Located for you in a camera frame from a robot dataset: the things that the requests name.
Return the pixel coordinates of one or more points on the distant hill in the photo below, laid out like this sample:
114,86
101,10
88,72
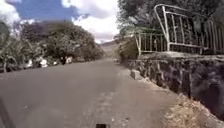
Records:
108,46

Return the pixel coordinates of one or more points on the green bush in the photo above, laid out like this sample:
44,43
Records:
128,49

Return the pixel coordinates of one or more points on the pale stone block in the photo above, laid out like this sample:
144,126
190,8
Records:
135,74

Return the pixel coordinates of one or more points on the grey asphalt road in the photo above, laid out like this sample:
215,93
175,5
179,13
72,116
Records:
73,93

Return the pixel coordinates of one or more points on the large overhanging tree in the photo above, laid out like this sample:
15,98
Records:
143,11

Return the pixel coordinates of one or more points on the robot's own part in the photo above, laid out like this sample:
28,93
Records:
101,126

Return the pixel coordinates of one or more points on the row of trees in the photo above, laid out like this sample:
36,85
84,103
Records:
50,43

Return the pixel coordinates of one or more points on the white metal railing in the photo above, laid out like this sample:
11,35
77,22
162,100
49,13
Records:
176,31

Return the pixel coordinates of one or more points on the dry grass strip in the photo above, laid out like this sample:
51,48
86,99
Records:
186,113

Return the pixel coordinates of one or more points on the dark stone wall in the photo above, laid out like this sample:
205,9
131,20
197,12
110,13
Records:
180,75

